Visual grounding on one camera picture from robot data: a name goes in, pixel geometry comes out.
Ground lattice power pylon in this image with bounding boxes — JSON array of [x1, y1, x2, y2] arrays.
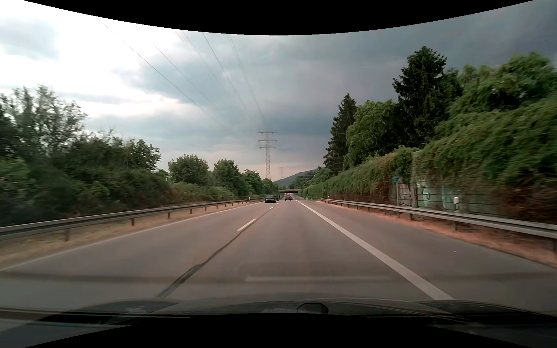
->
[[257, 130, 278, 181]]

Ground grey asphalt road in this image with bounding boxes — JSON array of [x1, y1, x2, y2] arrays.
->
[[0, 199, 557, 315]]

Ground car's own bonnet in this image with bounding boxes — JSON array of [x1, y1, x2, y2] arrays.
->
[[0, 297, 557, 348]]

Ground road markings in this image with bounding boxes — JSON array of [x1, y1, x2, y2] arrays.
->
[[0, 199, 454, 301]]

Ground row of trees and bushes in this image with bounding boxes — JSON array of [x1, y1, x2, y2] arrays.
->
[[0, 85, 279, 231]]

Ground overhead wires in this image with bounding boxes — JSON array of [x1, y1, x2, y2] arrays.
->
[[96, 18, 270, 133]]

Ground grey metal guard rail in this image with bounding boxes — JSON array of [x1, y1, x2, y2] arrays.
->
[[320, 198, 557, 251], [0, 197, 266, 247]]

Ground overgrown noise barrier wall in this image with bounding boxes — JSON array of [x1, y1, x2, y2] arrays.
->
[[300, 88, 557, 229]]

